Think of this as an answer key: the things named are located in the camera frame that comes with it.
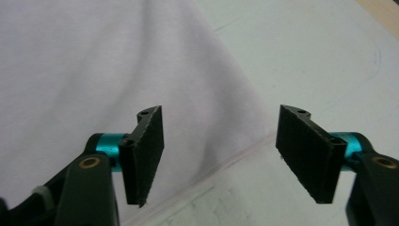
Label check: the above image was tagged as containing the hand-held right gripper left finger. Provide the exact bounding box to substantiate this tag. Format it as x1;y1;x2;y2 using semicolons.
86;105;166;209

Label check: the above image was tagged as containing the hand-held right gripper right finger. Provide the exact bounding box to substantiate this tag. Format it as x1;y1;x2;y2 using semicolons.
275;104;375;205

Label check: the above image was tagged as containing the lilac cat-print cloth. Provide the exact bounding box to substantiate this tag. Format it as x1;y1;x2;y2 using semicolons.
0;0;277;226

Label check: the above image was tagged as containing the white foam mat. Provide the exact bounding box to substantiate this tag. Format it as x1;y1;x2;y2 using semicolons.
125;0;399;226

